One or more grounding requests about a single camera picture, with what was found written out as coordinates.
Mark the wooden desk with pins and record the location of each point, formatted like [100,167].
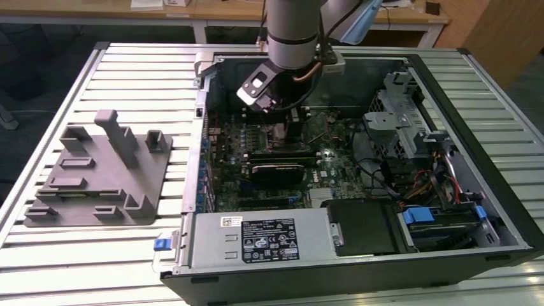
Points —
[106,14]

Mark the grey metal drive cage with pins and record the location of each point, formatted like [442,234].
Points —
[383,122]

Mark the black drive box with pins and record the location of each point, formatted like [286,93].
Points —
[362,226]

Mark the green RAM stick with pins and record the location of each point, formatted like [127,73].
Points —
[90,193]
[280,158]

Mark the grey metal foot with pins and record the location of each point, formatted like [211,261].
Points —
[8,121]

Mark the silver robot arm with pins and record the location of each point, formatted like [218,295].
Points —
[294,32]

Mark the grey power supply unit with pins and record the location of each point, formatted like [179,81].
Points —
[212,236]

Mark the silver CPU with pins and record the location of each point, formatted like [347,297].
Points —
[279,131]

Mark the pale blue teach pendant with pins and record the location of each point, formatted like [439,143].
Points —
[362,25]

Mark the green motherboard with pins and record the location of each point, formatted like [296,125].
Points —
[336,159]

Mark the CPU socket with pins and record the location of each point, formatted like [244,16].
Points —
[280,146]

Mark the small white box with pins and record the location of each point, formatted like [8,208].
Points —
[176,2]

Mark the metal locking lever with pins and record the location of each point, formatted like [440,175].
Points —
[319,138]

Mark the black graphics card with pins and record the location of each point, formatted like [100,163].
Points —
[276,174]

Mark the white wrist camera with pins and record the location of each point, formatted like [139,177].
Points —
[255,86]

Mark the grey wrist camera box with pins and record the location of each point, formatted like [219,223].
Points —
[334,67]

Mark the metal disk bay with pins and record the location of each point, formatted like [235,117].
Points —
[491,234]

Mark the white paper sheet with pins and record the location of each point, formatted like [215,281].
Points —
[147,4]

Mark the small blue carrier tab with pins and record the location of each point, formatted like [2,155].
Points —
[480,213]

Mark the grey parts rack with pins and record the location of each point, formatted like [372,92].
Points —
[106,178]

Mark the silver chipset heatsink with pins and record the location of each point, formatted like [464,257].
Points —
[322,195]

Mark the small black box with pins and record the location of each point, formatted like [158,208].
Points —
[432,8]

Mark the black PC case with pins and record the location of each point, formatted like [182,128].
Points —
[298,280]

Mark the blue case latch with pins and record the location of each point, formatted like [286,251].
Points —
[162,244]

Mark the wooden cabinet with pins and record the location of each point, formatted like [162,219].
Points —
[502,32]

